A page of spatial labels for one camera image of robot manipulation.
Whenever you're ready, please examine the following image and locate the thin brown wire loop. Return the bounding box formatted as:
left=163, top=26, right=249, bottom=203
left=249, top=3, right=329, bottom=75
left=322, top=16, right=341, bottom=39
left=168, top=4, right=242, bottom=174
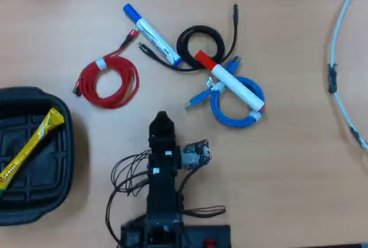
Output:
left=182, top=205, right=227, bottom=219

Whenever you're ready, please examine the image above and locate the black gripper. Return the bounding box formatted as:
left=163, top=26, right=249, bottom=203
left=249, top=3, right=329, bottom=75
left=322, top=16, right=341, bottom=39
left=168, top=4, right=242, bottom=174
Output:
left=147, top=111, right=182, bottom=175

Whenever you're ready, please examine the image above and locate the thin black camera cable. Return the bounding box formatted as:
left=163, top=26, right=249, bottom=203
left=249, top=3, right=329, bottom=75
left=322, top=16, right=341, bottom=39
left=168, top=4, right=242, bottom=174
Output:
left=175, top=167, right=200, bottom=203

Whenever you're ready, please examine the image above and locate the red USB cable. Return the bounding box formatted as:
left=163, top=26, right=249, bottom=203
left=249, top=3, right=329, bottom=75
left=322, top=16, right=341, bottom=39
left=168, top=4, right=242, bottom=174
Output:
left=71, top=29, right=140, bottom=109

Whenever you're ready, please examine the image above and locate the blue capped white marker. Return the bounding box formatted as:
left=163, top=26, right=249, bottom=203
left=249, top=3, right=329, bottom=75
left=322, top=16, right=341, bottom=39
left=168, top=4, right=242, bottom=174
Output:
left=122, top=3, right=183, bottom=67

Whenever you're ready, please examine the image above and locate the black coiled USB cable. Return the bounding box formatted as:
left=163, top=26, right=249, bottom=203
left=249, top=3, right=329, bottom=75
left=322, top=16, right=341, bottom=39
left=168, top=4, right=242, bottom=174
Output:
left=137, top=2, right=239, bottom=73

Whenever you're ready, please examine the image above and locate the bare circuit board camera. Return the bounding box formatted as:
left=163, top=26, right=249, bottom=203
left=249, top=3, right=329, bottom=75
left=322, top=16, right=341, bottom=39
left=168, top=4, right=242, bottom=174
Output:
left=181, top=139, right=212, bottom=171

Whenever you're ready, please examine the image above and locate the red capped white marker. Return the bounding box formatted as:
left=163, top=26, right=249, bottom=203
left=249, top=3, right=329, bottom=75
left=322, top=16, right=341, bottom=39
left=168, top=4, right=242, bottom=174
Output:
left=194, top=50, right=266, bottom=113

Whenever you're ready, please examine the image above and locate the yellow instant coffee stick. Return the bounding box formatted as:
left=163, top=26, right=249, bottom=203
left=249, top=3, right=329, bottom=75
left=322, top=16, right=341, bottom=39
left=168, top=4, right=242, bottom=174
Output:
left=0, top=107, right=65, bottom=200

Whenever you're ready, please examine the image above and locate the thin brown wire bundle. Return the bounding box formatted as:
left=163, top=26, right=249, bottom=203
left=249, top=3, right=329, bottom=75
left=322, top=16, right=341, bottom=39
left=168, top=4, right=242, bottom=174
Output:
left=105, top=148, right=153, bottom=246

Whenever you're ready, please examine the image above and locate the white cable with black tape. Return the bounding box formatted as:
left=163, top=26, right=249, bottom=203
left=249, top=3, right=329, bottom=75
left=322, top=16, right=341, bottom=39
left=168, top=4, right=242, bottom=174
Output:
left=327, top=0, right=368, bottom=152

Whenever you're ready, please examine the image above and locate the blue coiled USB cable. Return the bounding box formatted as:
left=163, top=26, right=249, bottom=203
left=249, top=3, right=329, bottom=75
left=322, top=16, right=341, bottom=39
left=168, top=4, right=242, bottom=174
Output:
left=183, top=56, right=265, bottom=129

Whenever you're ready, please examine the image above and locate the black plastic tray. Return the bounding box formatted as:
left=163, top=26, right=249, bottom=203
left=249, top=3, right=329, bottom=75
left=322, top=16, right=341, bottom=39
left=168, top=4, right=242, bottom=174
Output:
left=0, top=86, right=74, bottom=227

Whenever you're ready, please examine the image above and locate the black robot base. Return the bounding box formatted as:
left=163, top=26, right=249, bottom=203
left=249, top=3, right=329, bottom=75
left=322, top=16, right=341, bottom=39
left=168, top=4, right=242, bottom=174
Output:
left=120, top=224, right=232, bottom=248

